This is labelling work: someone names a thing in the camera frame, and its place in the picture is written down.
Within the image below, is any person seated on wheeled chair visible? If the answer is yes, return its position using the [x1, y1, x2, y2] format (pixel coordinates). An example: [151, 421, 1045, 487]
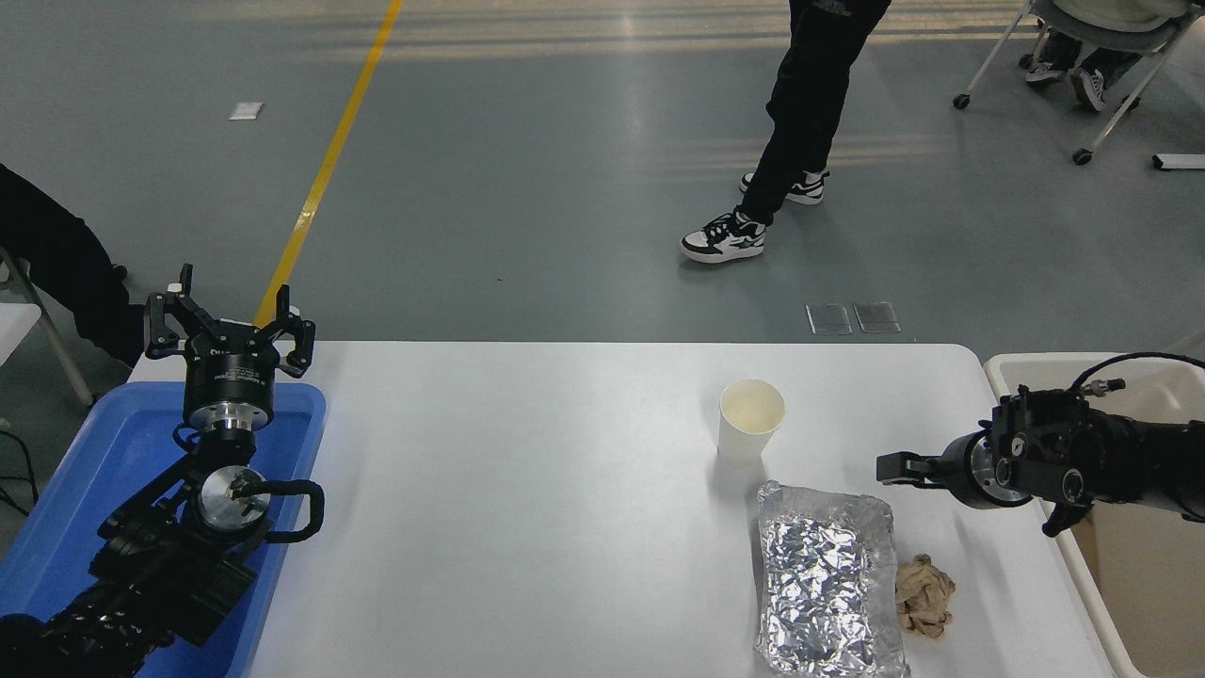
[1020, 0, 1197, 114]

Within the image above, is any crumpled silver foil tray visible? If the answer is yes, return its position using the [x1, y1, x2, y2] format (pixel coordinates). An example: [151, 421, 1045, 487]
[753, 480, 911, 678]

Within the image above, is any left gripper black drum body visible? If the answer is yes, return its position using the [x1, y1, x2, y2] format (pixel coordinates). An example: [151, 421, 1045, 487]
[183, 323, 282, 415]

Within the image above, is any person at table edge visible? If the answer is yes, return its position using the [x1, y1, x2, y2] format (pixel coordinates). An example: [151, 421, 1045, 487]
[0, 162, 148, 368]

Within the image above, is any large pale plastic bin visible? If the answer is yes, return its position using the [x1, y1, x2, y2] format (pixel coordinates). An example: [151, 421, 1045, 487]
[984, 353, 1205, 678]

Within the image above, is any crumpled tan paper ball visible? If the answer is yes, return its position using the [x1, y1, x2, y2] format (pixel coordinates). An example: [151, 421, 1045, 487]
[894, 554, 957, 641]

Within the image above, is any grey wheeled chair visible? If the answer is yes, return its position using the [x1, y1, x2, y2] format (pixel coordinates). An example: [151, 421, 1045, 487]
[953, 0, 1205, 167]

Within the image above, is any black floor cable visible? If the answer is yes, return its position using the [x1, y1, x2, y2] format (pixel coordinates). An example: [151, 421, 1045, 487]
[0, 428, 40, 517]

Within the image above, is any white paper cup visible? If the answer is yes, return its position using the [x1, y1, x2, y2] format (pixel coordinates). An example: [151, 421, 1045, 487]
[717, 379, 787, 464]

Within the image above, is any white board beside chair leg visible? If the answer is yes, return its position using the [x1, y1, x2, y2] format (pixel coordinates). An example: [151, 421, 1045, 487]
[0, 303, 43, 368]

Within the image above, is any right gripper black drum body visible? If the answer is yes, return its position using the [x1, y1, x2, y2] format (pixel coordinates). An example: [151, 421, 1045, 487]
[944, 431, 985, 508]

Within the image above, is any blue plastic tray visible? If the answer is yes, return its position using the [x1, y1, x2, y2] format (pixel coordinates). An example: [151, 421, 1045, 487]
[0, 381, 328, 678]

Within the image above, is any walking person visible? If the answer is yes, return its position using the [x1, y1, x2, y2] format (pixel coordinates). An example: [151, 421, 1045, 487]
[680, 0, 892, 266]

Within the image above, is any grey metal chair leg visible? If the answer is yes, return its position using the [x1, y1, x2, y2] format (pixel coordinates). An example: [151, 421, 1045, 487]
[0, 247, 97, 408]

